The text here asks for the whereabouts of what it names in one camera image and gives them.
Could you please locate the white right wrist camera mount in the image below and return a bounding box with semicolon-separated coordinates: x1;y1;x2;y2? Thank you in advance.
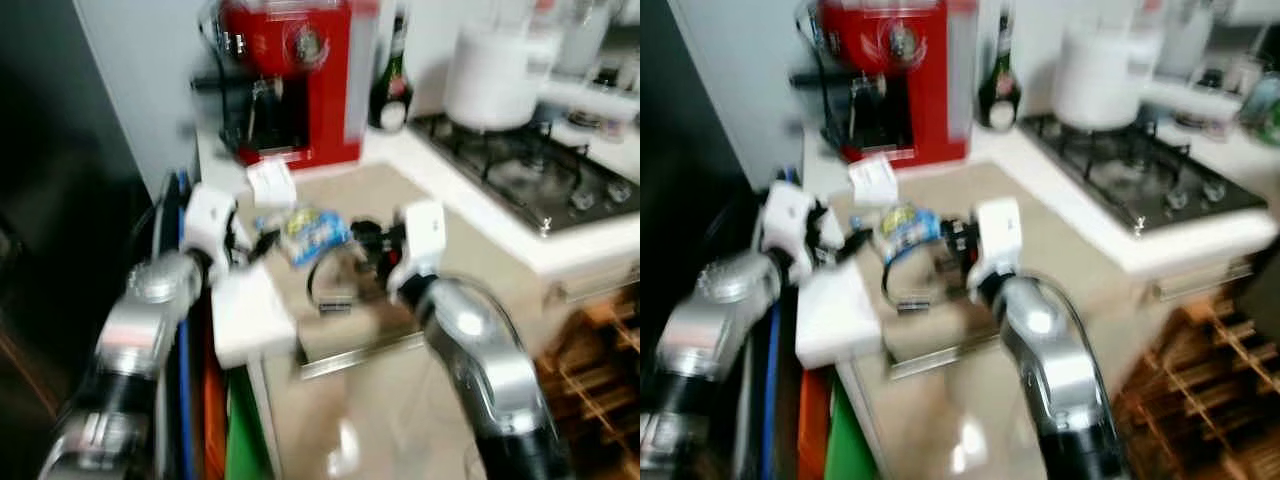
968;197;1026;301
385;200;448;301

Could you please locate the white paper sachet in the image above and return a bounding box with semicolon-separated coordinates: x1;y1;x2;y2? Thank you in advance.
848;155;901;209
245;157;298;209

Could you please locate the blue flat board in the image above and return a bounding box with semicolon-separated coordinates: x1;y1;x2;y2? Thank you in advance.
755;300;791;480
155;170;201;480

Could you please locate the steel gas hob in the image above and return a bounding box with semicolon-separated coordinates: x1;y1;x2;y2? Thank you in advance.
1018;110;1271;236
410;110;640;236

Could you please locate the black tall refrigerator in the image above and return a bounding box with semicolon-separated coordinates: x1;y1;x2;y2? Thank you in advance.
0;0;166;480

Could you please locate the beige linen cloth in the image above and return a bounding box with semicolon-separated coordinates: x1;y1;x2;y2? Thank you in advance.
240;160;546;366
850;160;1151;376

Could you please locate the grey mini fridge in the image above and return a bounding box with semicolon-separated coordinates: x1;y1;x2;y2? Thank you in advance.
1238;235;1280;293

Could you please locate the orange flat board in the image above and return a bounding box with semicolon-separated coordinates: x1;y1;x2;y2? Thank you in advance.
200;330;229;480
795;365;831;480

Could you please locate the red espresso machine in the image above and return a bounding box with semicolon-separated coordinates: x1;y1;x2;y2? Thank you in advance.
190;0;381;171
790;0;979;169

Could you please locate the green flat board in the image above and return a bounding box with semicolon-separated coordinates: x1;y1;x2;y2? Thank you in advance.
825;375;881;480
225;365;273;480

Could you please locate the wooden wine rack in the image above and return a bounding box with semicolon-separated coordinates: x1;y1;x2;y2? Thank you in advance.
1115;285;1280;480
535;285;640;480

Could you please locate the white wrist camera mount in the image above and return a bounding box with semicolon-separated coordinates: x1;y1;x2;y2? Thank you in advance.
180;182;241;281
968;197;1026;301
385;200;448;301
760;180;821;281

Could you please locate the metal drawer handle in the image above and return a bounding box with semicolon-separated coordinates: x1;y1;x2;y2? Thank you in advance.
885;335;1011;381
298;332;426;381

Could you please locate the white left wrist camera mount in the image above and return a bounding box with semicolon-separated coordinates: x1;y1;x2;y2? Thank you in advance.
180;182;241;281
760;180;821;281

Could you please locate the green glass bottle white label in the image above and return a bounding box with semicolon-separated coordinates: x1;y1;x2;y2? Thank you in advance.
975;10;1023;134
368;10;416;134

